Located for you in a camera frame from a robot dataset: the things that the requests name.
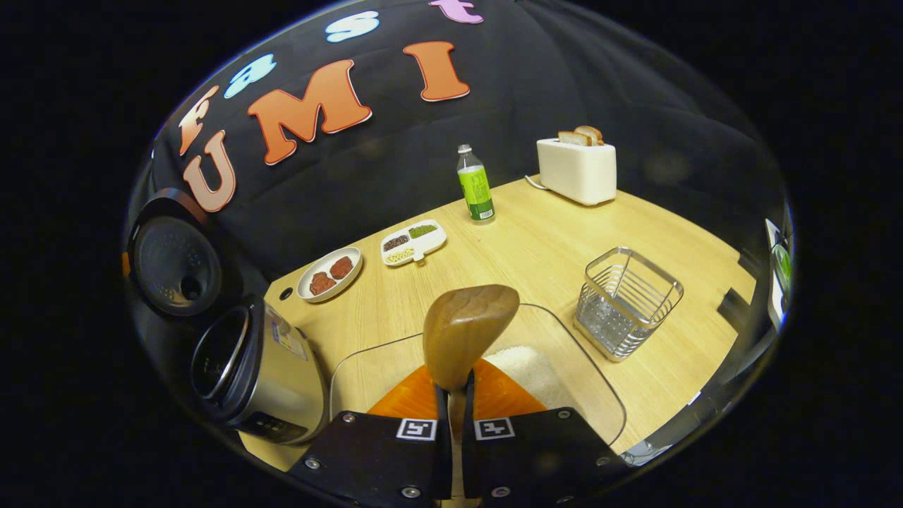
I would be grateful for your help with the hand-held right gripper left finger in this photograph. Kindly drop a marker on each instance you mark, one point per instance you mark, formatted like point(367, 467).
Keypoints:
point(381, 451)

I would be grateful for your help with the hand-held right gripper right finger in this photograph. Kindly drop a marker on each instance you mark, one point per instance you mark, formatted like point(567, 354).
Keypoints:
point(536, 451)

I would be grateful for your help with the pile of white rice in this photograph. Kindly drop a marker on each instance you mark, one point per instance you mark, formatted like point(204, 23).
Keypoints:
point(529, 370)

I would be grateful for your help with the black and silver rice cooker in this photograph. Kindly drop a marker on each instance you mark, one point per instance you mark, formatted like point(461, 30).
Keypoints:
point(282, 381)

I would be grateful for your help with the wooden spoon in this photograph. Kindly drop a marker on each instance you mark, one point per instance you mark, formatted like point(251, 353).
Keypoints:
point(465, 331)

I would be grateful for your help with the clear glass container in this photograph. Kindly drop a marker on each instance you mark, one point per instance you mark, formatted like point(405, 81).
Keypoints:
point(367, 367)

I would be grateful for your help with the red meat piece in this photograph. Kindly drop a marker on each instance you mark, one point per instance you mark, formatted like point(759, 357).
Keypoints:
point(341, 267)
point(322, 283)

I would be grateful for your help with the pile of yellow beans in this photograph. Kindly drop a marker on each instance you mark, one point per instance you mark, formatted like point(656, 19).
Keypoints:
point(399, 256)

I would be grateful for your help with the round white plate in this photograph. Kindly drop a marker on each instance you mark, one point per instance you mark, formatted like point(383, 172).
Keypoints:
point(314, 264)

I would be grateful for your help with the pile of dark beans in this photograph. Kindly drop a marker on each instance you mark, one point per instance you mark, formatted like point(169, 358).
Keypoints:
point(396, 243)

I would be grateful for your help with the white divided dish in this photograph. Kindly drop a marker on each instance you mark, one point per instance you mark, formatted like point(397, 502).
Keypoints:
point(432, 245)

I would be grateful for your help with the pile of green beans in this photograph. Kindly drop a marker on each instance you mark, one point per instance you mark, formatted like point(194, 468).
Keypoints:
point(422, 231)

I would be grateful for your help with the green label drink bottle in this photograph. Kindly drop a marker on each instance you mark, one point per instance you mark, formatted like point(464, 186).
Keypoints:
point(476, 190)

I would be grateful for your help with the white toaster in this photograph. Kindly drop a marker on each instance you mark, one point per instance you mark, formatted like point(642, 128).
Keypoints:
point(575, 176)

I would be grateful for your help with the green round object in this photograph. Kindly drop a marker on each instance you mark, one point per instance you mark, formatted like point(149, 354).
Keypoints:
point(783, 264)

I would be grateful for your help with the black backdrop cloth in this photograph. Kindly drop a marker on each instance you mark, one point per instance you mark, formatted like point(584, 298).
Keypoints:
point(564, 70)

